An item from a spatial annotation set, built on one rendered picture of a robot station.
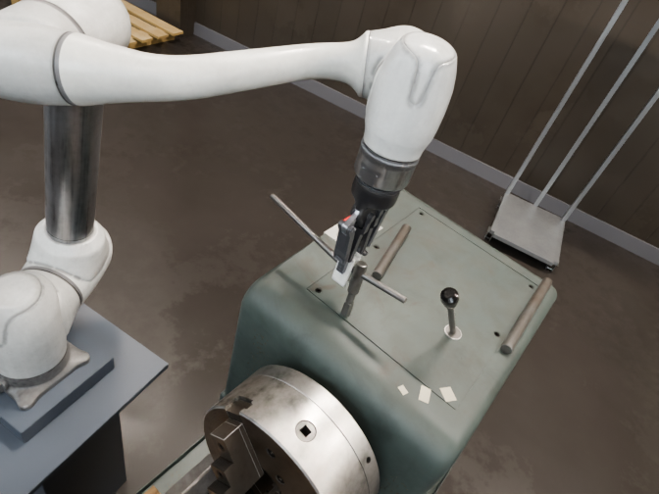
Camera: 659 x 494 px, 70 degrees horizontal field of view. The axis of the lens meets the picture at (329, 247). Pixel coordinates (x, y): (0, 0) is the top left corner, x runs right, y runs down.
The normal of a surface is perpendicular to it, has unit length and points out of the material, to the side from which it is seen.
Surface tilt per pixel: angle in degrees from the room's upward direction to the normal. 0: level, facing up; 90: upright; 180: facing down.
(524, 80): 90
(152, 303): 0
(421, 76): 77
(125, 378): 0
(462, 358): 0
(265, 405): 22
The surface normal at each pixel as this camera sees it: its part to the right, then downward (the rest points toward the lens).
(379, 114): -0.73, 0.33
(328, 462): 0.55, -0.38
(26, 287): 0.16, -0.63
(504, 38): -0.48, 0.50
